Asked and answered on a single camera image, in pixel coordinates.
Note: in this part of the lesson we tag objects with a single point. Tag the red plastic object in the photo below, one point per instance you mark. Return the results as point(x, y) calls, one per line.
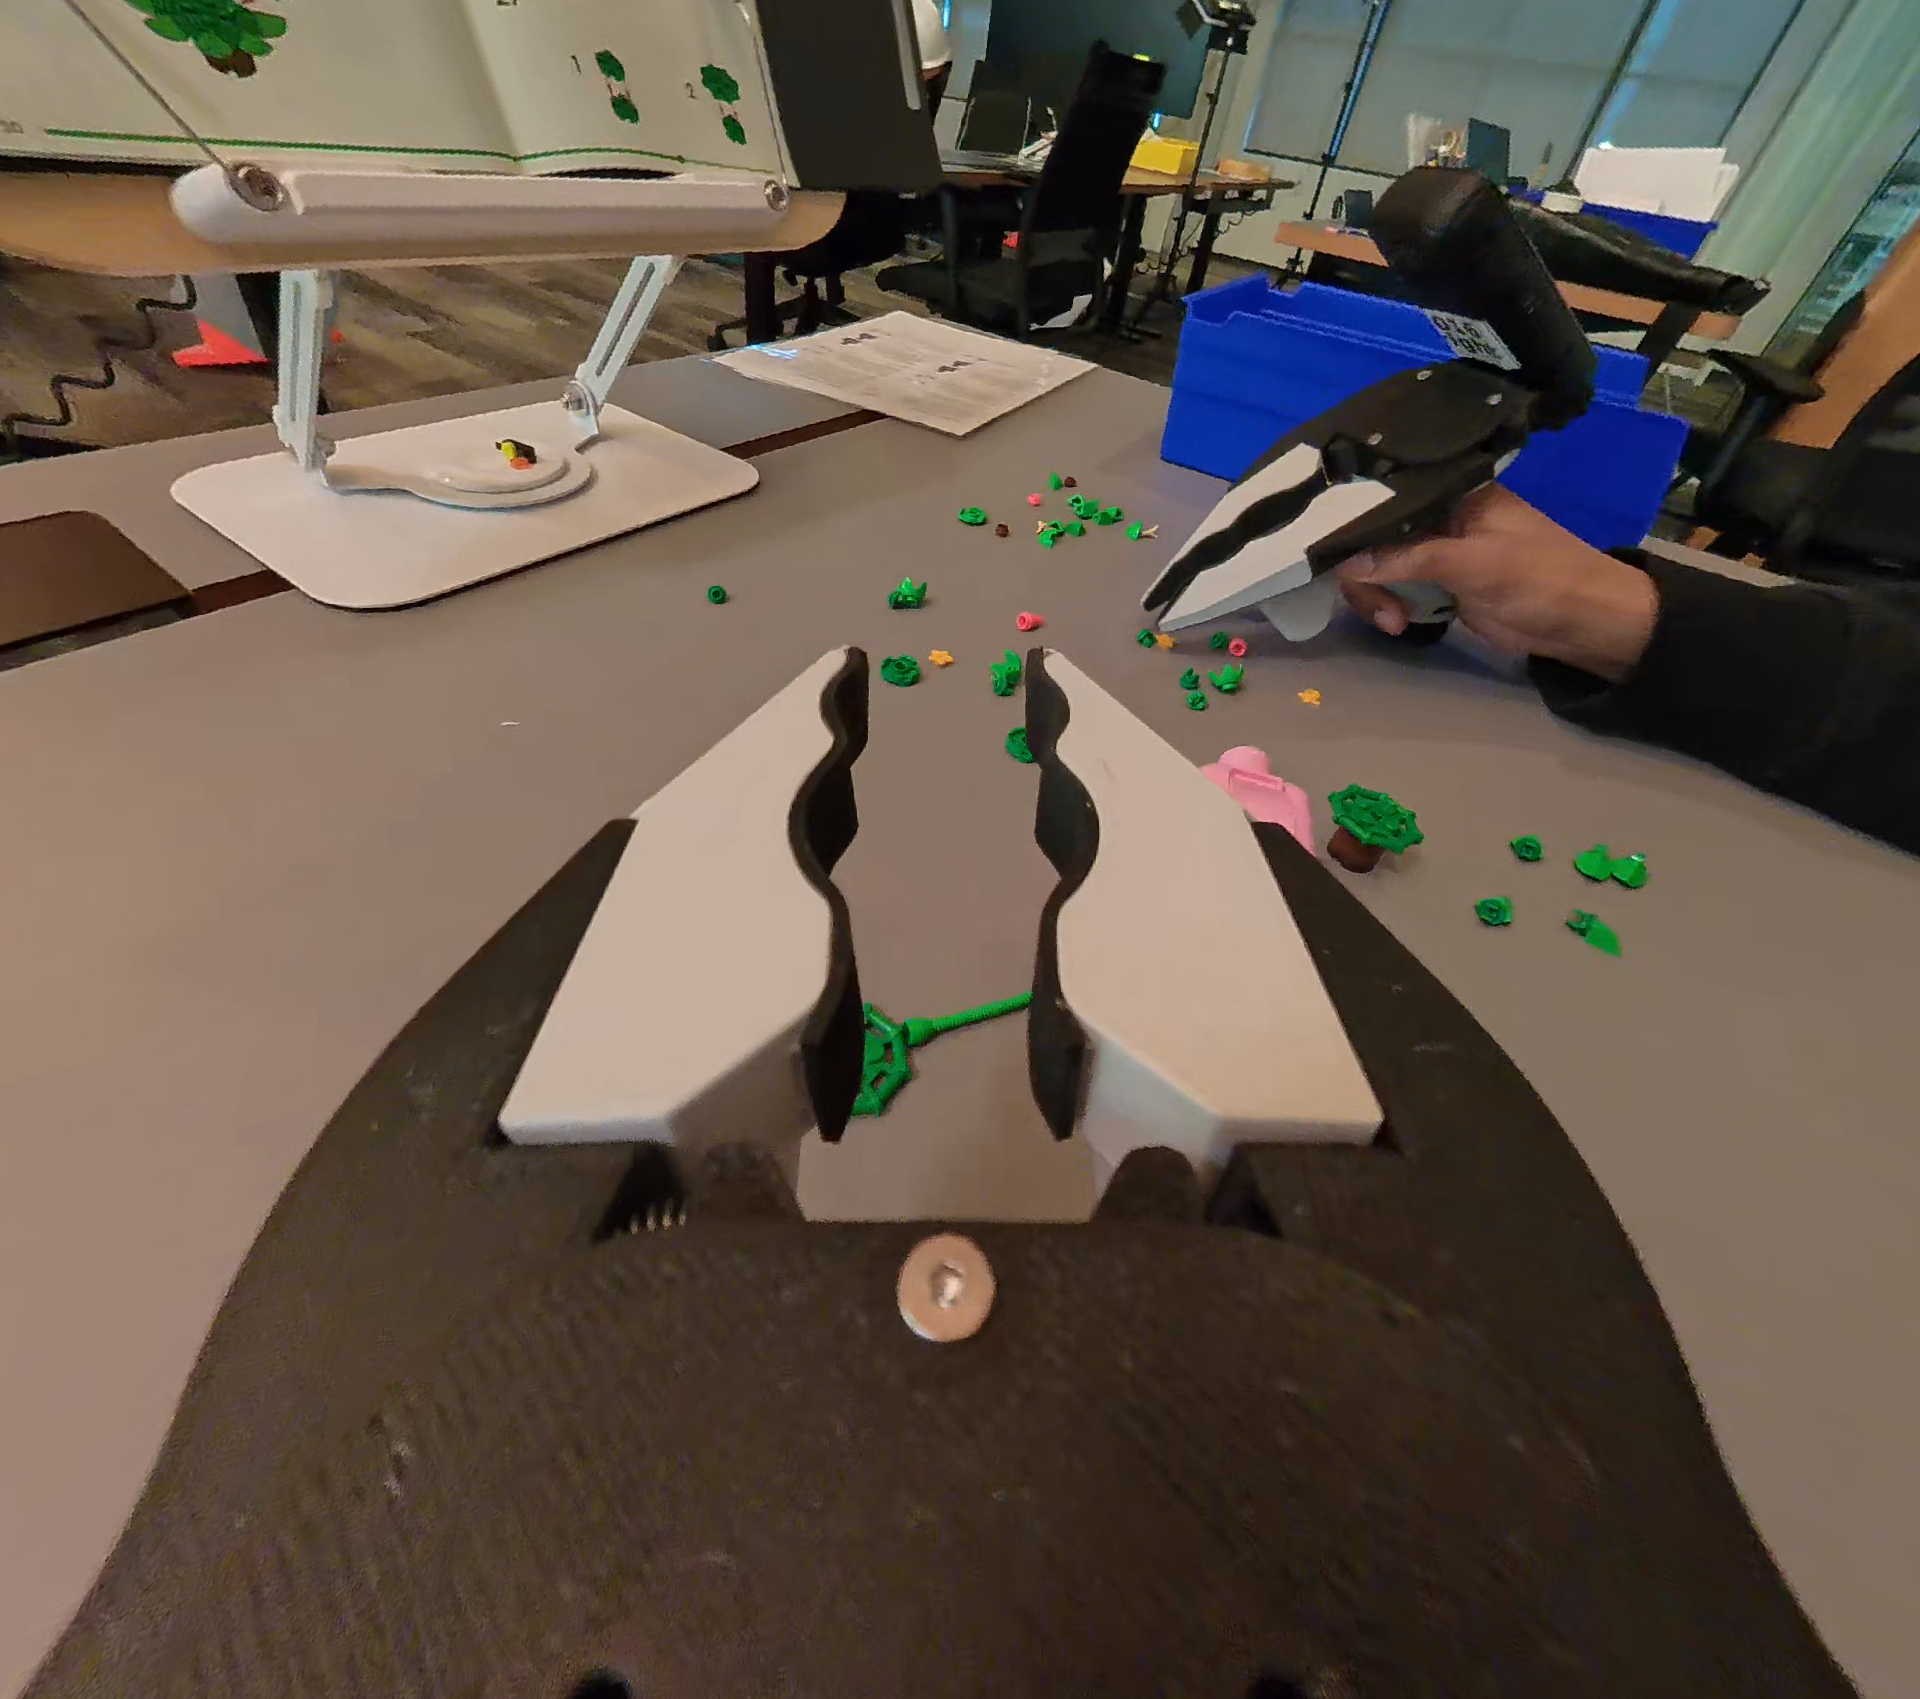
point(220, 346)

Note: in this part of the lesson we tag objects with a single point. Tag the blue storage bin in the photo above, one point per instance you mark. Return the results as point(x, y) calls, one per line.
point(1319, 378)
point(1665, 229)

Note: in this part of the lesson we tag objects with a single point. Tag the person's right forearm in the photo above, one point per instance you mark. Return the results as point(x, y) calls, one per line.
point(1768, 694)

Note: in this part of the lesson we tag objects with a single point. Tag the wooden post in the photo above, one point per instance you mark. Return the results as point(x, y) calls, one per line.
point(1874, 349)

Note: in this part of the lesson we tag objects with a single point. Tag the mannequin head with white helmet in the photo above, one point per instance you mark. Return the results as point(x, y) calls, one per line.
point(931, 36)

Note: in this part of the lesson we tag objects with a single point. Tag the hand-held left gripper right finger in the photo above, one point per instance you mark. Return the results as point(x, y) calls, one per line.
point(1215, 993)

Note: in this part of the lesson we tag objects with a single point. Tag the white book stand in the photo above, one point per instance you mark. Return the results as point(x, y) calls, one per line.
point(478, 483)

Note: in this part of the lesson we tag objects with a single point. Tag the black bag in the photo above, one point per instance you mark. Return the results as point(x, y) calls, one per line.
point(1634, 266)

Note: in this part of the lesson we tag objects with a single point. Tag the green web piece with stem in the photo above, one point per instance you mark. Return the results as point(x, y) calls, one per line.
point(885, 1053)

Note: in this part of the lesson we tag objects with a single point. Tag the person's right hand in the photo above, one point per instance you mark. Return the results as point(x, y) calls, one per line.
point(1528, 573)

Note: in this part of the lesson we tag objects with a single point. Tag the green web wheel piece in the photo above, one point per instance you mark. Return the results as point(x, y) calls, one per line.
point(1372, 812)

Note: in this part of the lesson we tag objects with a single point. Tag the laminated paper sheet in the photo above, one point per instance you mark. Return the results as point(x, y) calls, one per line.
point(915, 372)

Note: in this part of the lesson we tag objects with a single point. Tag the pink toy brick watering can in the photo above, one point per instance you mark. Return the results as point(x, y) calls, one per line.
point(1267, 799)

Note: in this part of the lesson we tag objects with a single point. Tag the yellow box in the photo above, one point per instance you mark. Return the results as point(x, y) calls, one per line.
point(1162, 159)

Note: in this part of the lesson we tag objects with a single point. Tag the white paper stack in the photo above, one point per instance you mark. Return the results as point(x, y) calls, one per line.
point(1658, 176)

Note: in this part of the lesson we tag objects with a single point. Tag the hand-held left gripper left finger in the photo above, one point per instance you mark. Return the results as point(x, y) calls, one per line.
point(677, 980)

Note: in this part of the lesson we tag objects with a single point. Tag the open laptop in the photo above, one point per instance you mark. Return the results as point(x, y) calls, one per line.
point(994, 117)

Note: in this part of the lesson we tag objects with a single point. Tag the black office chair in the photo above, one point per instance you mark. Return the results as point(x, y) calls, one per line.
point(1079, 197)
point(1815, 453)

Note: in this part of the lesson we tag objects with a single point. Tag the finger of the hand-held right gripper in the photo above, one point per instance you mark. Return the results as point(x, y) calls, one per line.
point(1253, 499)
point(1292, 552)

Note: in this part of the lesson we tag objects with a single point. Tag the large black monitor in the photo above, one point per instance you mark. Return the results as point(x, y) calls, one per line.
point(1111, 3)

